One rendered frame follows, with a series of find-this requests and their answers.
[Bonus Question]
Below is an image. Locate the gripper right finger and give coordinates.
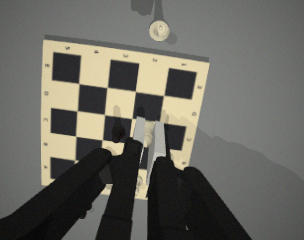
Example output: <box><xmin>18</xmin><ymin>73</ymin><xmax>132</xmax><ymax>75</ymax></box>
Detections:
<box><xmin>145</xmin><ymin>121</ymin><xmax>252</xmax><ymax>240</ymax></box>

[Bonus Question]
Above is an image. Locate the black and cream chessboard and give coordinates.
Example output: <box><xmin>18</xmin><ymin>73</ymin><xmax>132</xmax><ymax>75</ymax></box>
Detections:
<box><xmin>41</xmin><ymin>40</ymin><xmax>210</xmax><ymax>186</ymax></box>

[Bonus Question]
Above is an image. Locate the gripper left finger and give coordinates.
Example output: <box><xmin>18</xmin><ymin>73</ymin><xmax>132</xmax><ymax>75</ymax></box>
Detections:
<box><xmin>0</xmin><ymin>117</ymin><xmax>145</xmax><ymax>240</ymax></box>

